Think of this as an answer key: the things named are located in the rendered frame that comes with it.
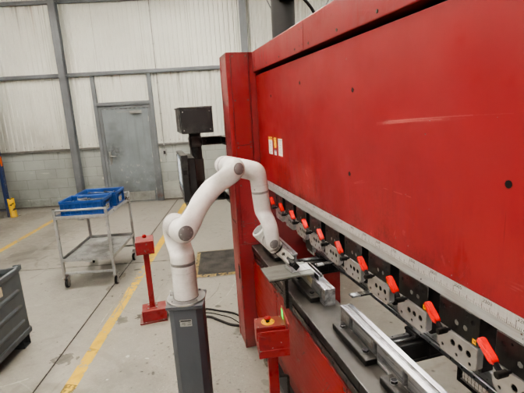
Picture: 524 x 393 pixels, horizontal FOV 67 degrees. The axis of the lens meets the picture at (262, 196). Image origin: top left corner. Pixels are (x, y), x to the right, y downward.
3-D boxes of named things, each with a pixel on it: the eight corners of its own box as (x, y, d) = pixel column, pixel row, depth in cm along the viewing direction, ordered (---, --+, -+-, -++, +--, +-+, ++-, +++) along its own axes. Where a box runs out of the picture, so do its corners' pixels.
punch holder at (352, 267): (344, 270, 175) (343, 235, 172) (361, 268, 177) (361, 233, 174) (361, 285, 161) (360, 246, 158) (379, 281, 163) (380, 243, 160)
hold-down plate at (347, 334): (332, 328, 185) (332, 323, 184) (342, 326, 186) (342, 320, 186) (365, 366, 157) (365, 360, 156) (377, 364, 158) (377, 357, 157)
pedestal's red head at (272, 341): (255, 338, 219) (253, 308, 216) (283, 334, 221) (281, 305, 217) (259, 359, 200) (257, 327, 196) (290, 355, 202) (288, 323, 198)
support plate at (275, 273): (260, 269, 229) (260, 267, 229) (302, 263, 236) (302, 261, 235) (269, 281, 212) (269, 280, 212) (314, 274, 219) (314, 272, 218)
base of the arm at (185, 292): (163, 308, 187) (159, 272, 183) (171, 291, 206) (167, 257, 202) (203, 306, 188) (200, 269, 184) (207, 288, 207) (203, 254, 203)
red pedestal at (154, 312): (140, 315, 386) (129, 234, 369) (167, 310, 393) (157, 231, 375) (140, 325, 367) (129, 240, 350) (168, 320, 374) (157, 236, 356)
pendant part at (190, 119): (183, 205, 352) (173, 108, 334) (210, 202, 359) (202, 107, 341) (189, 219, 305) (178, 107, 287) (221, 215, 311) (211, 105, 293)
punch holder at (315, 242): (309, 243, 213) (308, 214, 210) (323, 241, 215) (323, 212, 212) (320, 253, 199) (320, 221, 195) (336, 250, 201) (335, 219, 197)
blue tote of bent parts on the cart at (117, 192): (87, 202, 525) (86, 189, 521) (125, 200, 526) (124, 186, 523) (76, 208, 490) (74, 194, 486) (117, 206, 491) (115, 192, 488)
